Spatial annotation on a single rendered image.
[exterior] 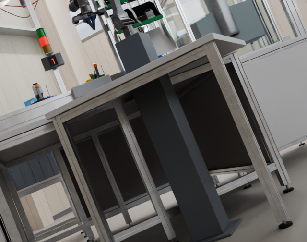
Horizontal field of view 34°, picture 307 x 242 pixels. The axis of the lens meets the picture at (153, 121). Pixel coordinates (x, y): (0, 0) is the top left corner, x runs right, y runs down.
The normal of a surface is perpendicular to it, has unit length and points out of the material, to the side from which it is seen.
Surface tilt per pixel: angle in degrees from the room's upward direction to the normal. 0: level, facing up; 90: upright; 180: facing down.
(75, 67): 90
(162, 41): 45
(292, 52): 90
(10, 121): 90
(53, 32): 90
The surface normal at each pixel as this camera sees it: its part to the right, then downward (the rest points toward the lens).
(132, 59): -0.36, 0.10
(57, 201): 0.85, -0.37
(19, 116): 0.21, -0.14
